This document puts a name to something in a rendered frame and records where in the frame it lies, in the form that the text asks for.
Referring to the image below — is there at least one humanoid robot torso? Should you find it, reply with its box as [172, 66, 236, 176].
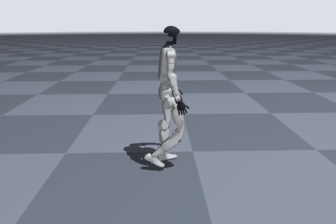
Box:
[158, 46, 177, 101]

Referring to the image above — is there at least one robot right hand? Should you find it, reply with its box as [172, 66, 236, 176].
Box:
[174, 96, 189, 115]

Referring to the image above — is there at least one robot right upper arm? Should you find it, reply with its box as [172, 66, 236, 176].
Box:
[166, 50, 176, 81]

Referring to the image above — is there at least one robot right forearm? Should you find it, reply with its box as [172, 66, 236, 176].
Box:
[169, 74, 181, 102]

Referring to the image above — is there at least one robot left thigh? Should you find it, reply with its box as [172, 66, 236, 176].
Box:
[158, 101, 172, 130]

